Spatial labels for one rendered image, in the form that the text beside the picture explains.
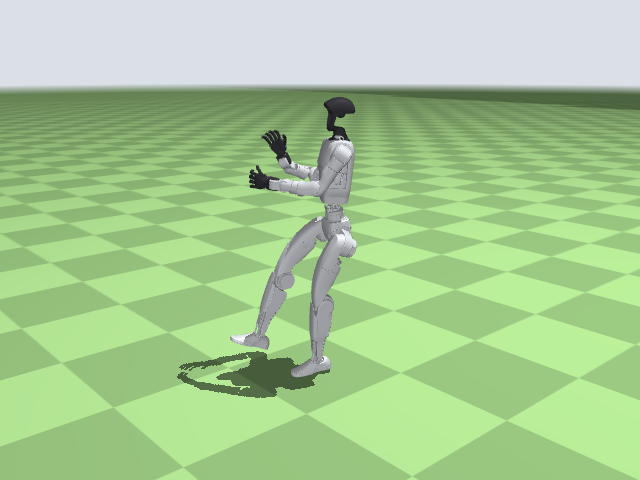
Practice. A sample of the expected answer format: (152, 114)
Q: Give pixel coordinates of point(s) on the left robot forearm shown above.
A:
(301, 188)

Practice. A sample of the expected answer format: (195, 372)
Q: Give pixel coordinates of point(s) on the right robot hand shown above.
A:
(278, 146)

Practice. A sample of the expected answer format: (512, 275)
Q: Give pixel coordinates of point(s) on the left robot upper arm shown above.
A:
(339, 158)

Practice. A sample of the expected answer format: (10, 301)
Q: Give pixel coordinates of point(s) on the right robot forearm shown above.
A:
(294, 168)

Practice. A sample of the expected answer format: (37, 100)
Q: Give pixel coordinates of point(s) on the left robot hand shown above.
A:
(261, 180)

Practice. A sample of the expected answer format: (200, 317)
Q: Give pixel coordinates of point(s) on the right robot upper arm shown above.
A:
(314, 171)

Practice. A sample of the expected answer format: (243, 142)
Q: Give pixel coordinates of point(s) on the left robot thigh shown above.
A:
(327, 267)

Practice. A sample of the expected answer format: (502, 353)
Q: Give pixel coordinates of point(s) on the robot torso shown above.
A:
(339, 190)

